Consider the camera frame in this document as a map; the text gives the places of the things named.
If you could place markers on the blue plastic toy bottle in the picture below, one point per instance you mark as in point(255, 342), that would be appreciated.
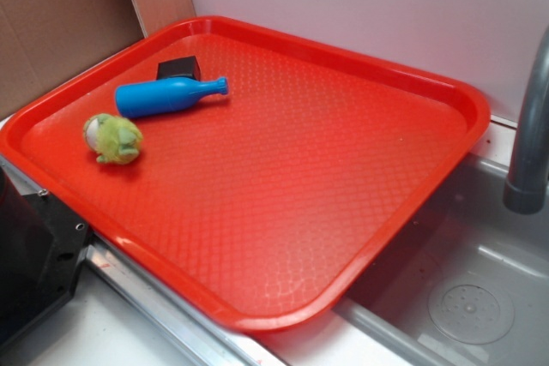
point(165, 95)

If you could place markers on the red plastic tray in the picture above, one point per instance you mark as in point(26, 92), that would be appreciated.
point(260, 207)

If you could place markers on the grey sink faucet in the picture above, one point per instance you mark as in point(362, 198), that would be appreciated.
point(526, 183)

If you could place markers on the round sink drain cover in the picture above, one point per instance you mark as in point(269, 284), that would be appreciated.
point(470, 312)

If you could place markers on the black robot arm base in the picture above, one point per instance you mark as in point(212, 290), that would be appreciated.
point(43, 244)

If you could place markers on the green plush animal toy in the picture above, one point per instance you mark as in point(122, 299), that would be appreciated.
point(115, 140)

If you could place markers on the brown cardboard sheet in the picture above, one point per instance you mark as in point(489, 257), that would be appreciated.
point(44, 43)

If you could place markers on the grey plastic sink basin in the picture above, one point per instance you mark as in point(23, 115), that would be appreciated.
point(463, 231)

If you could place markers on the small black cube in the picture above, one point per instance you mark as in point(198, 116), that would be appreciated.
point(187, 67)

